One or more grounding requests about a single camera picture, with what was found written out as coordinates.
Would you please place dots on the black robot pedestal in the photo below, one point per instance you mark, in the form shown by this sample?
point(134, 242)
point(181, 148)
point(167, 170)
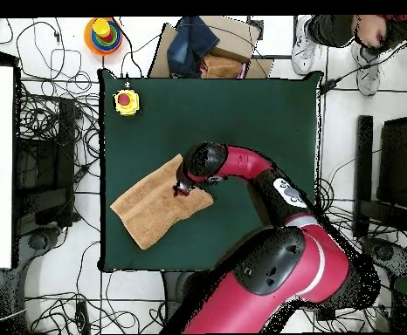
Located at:
point(175, 289)

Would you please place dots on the yellow emergency stop button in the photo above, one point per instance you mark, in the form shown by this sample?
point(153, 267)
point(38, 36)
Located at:
point(126, 102)

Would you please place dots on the dark green tablecloth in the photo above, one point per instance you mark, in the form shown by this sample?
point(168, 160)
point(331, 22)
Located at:
point(207, 111)

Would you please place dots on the blue denim jeans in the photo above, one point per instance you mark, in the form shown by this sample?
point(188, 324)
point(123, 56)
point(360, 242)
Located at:
point(189, 45)

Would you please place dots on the brown cardboard box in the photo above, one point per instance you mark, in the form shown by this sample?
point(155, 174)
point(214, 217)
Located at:
point(231, 38)

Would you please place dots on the person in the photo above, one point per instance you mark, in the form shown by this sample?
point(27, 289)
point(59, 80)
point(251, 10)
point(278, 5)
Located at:
point(329, 31)

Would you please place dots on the person's foot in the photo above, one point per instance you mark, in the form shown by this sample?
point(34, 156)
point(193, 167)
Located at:
point(303, 52)
point(368, 76)

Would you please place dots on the black power strip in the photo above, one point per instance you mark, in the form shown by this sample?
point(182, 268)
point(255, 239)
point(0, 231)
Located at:
point(325, 314)

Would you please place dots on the long black flat bar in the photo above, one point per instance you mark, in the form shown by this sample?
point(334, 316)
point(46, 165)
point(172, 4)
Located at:
point(363, 174)

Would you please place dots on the tan terry towel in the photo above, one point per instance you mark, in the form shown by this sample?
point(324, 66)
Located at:
point(151, 209)

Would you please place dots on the black power adapter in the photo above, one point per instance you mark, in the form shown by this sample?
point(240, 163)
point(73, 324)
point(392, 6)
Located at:
point(330, 85)

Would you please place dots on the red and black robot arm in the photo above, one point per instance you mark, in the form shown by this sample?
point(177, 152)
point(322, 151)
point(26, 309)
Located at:
point(277, 272)

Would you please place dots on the black round foot knob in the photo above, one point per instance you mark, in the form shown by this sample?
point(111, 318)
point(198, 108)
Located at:
point(382, 252)
point(38, 240)

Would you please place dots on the grey stand base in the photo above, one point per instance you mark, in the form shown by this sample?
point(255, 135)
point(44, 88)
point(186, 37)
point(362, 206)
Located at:
point(32, 258)

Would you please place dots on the dark stand base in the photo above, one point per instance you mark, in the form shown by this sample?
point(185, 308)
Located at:
point(397, 261)

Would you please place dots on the person's hand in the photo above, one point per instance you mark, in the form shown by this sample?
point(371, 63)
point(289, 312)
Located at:
point(371, 31)

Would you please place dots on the pink cloth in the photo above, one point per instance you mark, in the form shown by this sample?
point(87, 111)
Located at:
point(244, 71)

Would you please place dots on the light brown folded cloth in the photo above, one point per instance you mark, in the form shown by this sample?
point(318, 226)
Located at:
point(221, 68)

